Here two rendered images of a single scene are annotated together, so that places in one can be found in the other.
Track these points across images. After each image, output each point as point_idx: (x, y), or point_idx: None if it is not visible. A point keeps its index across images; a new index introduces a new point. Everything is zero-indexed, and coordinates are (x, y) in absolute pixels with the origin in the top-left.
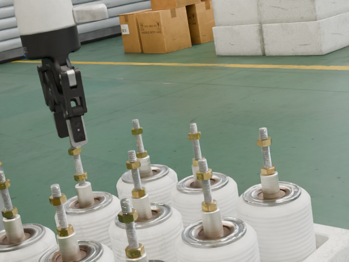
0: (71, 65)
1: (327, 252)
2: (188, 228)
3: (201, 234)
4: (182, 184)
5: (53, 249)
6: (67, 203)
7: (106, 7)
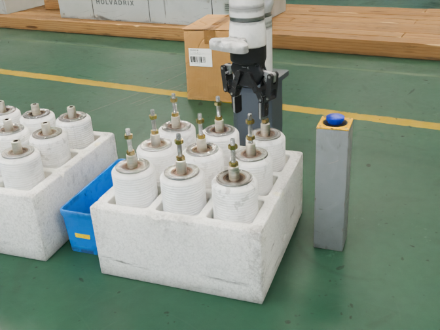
0: (231, 66)
1: (108, 192)
2: (169, 143)
3: (162, 144)
4: (194, 168)
5: (232, 130)
6: (264, 152)
7: (209, 41)
